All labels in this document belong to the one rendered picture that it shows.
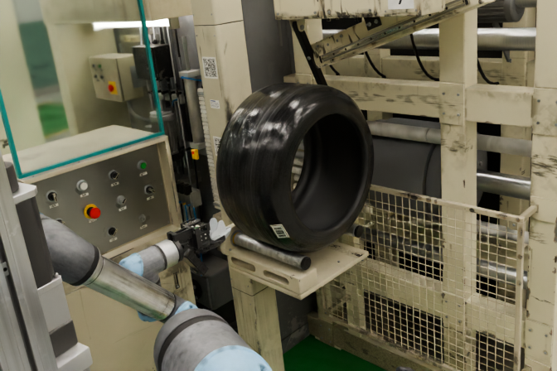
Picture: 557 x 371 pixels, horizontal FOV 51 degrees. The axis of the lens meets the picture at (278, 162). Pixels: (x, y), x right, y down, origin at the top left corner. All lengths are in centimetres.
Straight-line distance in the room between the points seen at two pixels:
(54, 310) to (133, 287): 43
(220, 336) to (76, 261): 58
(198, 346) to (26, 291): 25
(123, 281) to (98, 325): 86
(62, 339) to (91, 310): 117
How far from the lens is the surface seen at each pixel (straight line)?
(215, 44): 201
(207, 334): 79
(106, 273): 136
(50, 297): 100
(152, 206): 227
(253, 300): 233
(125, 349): 234
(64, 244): 130
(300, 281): 190
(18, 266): 85
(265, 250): 200
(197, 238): 165
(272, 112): 176
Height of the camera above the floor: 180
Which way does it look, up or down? 18 degrees down
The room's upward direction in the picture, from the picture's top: 6 degrees counter-clockwise
